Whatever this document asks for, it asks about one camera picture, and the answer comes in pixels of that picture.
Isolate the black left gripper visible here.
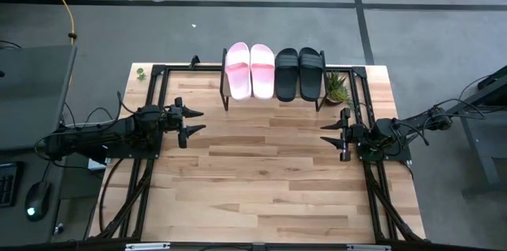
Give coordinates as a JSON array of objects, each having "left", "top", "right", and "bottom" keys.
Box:
[{"left": 158, "top": 96, "right": 208, "bottom": 150}]

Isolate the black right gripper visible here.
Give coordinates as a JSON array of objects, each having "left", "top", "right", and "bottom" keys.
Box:
[{"left": 319, "top": 107, "right": 376, "bottom": 162}]

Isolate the black rubber slide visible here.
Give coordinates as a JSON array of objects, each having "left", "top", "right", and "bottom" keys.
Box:
[
  {"left": 274, "top": 48, "right": 300, "bottom": 103},
  {"left": 298, "top": 47, "right": 325, "bottom": 103}
]

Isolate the pink rubber slide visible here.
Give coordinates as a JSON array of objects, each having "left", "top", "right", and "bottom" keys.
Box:
[
  {"left": 250, "top": 43, "right": 276, "bottom": 101},
  {"left": 224, "top": 41, "right": 252, "bottom": 102}
]

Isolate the potted green succulent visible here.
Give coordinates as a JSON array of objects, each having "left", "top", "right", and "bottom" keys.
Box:
[{"left": 325, "top": 70, "right": 355, "bottom": 106}]

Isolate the white box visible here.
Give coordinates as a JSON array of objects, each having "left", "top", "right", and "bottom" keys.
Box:
[{"left": 87, "top": 124, "right": 116, "bottom": 172}]

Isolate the black metal stand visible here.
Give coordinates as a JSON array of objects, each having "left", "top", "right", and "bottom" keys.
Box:
[{"left": 437, "top": 64, "right": 507, "bottom": 199}]

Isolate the grey monitor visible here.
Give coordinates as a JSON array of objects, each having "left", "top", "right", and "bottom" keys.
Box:
[{"left": 0, "top": 44, "right": 78, "bottom": 153}]

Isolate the black computer mouse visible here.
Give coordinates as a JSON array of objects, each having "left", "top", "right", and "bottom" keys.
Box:
[{"left": 24, "top": 181, "right": 51, "bottom": 222}]

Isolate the black keyboard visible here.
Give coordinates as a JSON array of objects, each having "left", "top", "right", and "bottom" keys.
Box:
[{"left": 0, "top": 162, "right": 21, "bottom": 209}]

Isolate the dark grey desk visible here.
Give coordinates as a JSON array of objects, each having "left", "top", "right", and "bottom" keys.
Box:
[{"left": 0, "top": 122, "right": 110, "bottom": 246}]

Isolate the wooden shelf with black frame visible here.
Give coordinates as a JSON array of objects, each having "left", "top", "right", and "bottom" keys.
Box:
[{"left": 219, "top": 48, "right": 328, "bottom": 112}]

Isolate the black aluminium rig frame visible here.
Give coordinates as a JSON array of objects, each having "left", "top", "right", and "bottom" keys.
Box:
[{"left": 89, "top": 63, "right": 428, "bottom": 244}]

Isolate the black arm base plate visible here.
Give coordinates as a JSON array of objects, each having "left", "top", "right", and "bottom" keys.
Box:
[
  {"left": 103, "top": 127, "right": 163, "bottom": 161},
  {"left": 355, "top": 130, "right": 413, "bottom": 164}
]

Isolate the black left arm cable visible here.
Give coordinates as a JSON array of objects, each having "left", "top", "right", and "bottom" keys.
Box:
[{"left": 34, "top": 90, "right": 138, "bottom": 169}]

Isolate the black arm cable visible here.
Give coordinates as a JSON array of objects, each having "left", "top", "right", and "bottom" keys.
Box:
[
  {"left": 390, "top": 98, "right": 486, "bottom": 147},
  {"left": 34, "top": 90, "right": 138, "bottom": 169}
]

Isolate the silver metal bracket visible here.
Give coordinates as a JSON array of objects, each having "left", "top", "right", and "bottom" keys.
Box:
[
  {"left": 125, "top": 241, "right": 171, "bottom": 251},
  {"left": 346, "top": 244, "right": 392, "bottom": 251}
]

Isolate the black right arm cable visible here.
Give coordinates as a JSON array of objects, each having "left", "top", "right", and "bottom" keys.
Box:
[{"left": 390, "top": 98, "right": 486, "bottom": 147}]

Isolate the yellow cable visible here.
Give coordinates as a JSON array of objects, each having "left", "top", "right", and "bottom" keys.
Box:
[{"left": 36, "top": 0, "right": 77, "bottom": 45}]

